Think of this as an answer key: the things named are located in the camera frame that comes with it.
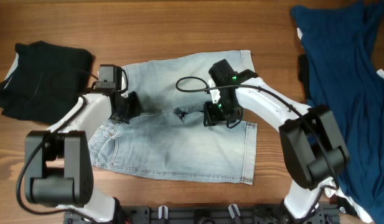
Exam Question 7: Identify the light blue denim shorts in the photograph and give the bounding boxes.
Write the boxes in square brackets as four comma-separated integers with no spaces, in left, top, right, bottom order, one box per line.
[88,50,258,184]

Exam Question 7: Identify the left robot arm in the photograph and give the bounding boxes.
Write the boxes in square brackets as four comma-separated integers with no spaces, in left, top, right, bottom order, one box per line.
[16,65,141,223]

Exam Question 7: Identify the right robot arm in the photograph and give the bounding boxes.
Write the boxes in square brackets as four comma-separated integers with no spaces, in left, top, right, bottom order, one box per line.
[203,59,350,223]

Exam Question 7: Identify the black folded garment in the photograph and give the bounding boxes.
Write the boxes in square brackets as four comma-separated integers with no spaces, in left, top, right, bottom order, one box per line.
[0,41,93,125]

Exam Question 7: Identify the dark blue shirt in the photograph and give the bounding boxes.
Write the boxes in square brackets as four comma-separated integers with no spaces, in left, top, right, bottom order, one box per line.
[291,1,384,223]

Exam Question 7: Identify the left black cable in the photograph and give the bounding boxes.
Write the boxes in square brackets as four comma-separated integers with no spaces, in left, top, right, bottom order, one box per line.
[16,93,90,216]

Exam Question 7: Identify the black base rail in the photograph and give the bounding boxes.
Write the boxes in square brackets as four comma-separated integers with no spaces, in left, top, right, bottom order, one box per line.
[63,203,340,224]

